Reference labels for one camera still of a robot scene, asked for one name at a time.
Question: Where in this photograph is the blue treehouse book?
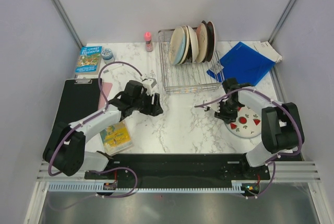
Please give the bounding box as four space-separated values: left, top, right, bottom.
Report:
75 46 102 75

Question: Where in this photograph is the illustrated yellow paperback book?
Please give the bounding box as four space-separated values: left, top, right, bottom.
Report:
100 121 133 156

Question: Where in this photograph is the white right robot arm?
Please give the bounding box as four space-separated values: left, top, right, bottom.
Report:
213 78 304 179

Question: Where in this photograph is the small blue lidded jar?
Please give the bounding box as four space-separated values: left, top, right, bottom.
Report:
101 48 115 64

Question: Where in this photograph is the cream and blue leaf plate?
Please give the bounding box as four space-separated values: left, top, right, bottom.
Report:
169 26 186 65

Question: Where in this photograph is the white paper booklet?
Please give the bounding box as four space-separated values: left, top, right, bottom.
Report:
253 41 282 63

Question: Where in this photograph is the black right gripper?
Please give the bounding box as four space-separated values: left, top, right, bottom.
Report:
214 99 241 125

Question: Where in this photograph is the pink speckled plate in rack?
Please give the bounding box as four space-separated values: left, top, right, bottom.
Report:
196 20 208 63

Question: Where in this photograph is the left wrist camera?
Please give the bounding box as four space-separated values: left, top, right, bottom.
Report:
141 78 157 95

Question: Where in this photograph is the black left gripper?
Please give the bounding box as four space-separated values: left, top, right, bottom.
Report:
132 89 163 116

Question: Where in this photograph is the white marker pen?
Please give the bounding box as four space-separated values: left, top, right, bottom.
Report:
102 64 123 74

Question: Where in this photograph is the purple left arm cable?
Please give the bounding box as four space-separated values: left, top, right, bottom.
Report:
46 61 144 211

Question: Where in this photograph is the blue plastic folder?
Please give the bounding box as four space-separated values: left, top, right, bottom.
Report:
207 42 276 86

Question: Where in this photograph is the pink paper sheet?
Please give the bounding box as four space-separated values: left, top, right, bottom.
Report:
98 82 113 110

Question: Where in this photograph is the cream and green branch plate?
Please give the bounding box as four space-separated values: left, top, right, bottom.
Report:
179 26 190 64

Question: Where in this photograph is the cream plate in rack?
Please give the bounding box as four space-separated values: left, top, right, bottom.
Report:
188 25 200 62

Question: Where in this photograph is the black plate in rack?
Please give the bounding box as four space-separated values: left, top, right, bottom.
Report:
202 20 214 63

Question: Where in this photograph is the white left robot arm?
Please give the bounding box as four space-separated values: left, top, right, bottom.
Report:
43 78 163 179

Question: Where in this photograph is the pink squeeze bottle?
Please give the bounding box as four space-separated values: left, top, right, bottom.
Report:
144 32 153 52

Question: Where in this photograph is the black clipboard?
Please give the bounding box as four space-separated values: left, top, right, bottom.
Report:
52 77 103 133

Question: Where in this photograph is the watermelon pattern plate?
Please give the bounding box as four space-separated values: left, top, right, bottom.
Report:
225 106 261 138

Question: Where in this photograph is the white slotted cable duct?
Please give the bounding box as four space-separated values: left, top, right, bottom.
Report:
47 181 246 193

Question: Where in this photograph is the metal wire dish rack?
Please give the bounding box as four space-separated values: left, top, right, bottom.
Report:
158 29 222 94

